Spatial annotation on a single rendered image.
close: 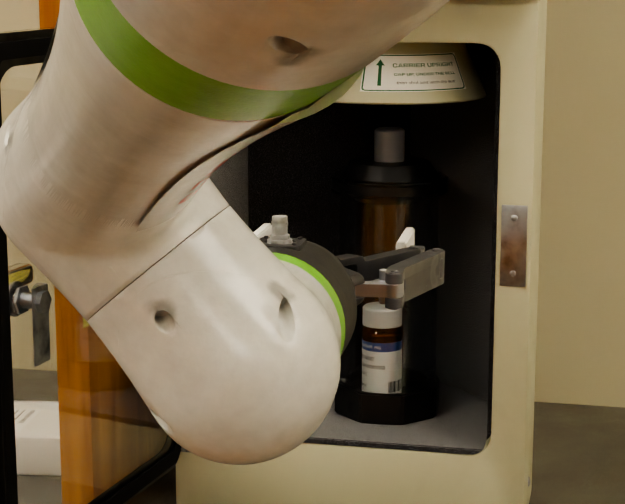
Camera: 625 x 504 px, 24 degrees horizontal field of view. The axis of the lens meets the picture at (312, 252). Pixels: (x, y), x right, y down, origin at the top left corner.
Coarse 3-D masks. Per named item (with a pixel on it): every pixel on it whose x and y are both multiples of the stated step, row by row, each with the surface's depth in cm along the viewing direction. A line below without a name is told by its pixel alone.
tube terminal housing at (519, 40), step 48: (480, 0) 120; (528, 0) 119; (528, 48) 120; (528, 96) 121; (528, 144) 122; (528, 192) 122; (528, 240) 123; (528, 288) 124; (528, 336) 125; (528, 384) 127; (528, 432) 130; (192, 480) 134; (240, 480) 133; (288, 480) 132; (336, 480) 131; (384, 480) 130; (432, 480) 129; (480, 480) 128; (528, 480) 133
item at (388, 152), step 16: (384, 128) 134; (400, 128) 134; (384, 144) 133; (400, 144) 133; (352, 160) 135; (368, 160) 135; (384, 160) 133; (400, 160) 134; (416, 160) 135; (352, 176) 132; (368, 176) 131; (384, 176) 131; (400, 176) 131; (416, 176) 131; (432, 176) 132
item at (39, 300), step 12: (24, 288) 104; (36, 288) 103; (24, 300) 104; (36, 300) 103; (48, 300) 104; (24, 312) 104; (36, 312) 103; (48, 312) 105; (36, 324) 103; (48, 324) 105; (36, 336) 104; (48, 336) 105; (36, 348) 104; (48, 348) 105; (36, 360) 104; (48, 360) 105
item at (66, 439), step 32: (0, 32) 99; (32, 64) 103; (64, 320) 110; (32, 352) 106; (64, 352) 111; (96, 352) 116; (32, 384) 107; (64, 384) 111; (96, 384) 116; (128, 384) 121; (32, 416) 107; (64, 416) 111; (96, 416) 116; (128, 416) 122; (32, 448) 107; (64, 448) 112; (96, 448) 117; (128, 448) 122; (160, 448) 128; (32, 480) 108; (64, 480) 112; (96, 480) 117
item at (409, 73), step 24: (408, 48) 126; (432, 48) 127; (456, 48) 129; (384, 72) 125; (408, 72) 125; (432, 72) 126; (456, 72) 128; (360, 96) 125; (384, 96) 125; (408, 96) 125; (432, 96) 126; (456, 96) 127; (480, 96) 130
